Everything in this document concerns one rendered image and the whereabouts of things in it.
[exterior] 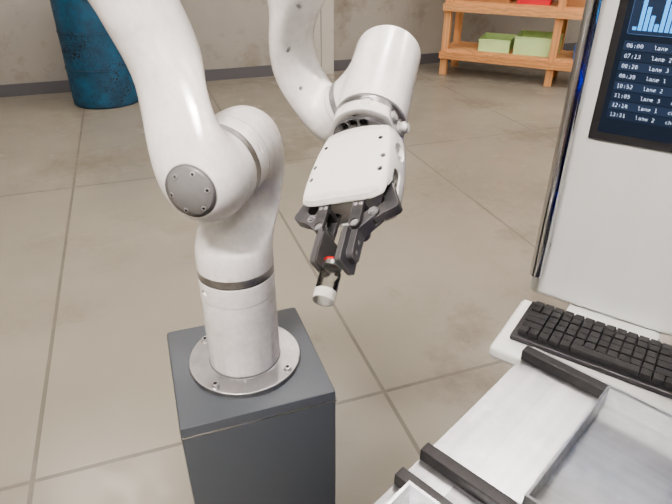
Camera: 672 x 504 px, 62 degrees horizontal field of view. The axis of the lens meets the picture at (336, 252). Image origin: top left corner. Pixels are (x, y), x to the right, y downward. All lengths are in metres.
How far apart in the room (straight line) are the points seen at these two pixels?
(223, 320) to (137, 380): 1.47
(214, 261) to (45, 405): 1.61
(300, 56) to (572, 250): 0.74
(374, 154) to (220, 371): 0.51
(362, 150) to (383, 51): 0.15
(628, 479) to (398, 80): 0.60
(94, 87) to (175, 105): 5.07
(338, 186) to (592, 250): 0.76
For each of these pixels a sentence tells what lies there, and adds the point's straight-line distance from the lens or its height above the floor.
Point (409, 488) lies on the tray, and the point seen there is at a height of 0.91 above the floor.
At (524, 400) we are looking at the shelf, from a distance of 0.94.
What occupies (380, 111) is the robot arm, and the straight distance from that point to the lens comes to 0.63.
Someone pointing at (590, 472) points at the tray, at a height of 0.88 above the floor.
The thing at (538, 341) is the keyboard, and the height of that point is 0.82.
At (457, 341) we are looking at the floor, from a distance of 2.44.
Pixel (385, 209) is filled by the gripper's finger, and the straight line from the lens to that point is 0.56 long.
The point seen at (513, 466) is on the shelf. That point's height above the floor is 0.88.
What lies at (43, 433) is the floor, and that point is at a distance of 2.27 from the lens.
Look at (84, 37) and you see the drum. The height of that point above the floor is 0.64.
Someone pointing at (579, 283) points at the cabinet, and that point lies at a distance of 1.29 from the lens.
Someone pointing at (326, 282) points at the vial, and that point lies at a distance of 0.53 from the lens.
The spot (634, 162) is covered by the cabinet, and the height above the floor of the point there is 1.14.
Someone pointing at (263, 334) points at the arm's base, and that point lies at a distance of 0.91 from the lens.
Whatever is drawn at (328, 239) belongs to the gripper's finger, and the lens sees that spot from 0.57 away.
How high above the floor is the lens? 1.52
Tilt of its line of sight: 30 degrees down
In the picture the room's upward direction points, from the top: straight up
